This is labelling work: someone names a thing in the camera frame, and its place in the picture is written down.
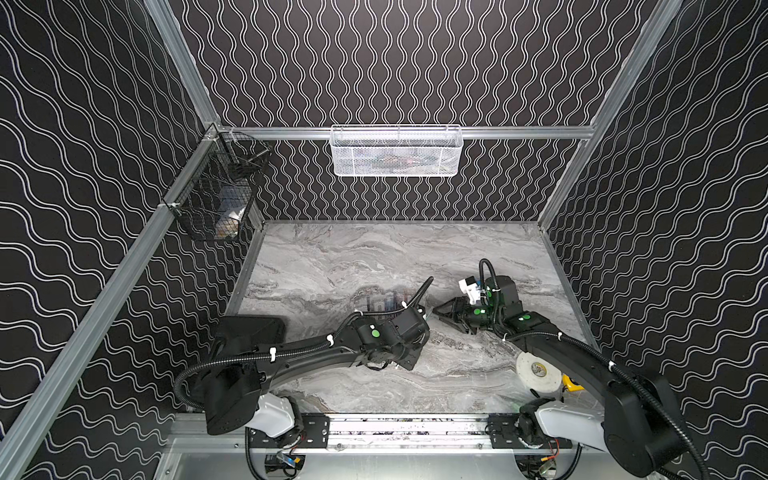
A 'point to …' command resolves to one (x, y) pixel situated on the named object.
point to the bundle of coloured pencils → (388, 300)
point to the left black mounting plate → (313, 432)
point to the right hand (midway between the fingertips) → (437, 312)
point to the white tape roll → (542, 378)
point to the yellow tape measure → (570, 385)
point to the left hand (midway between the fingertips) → (415, 349)
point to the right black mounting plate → (503, 433)
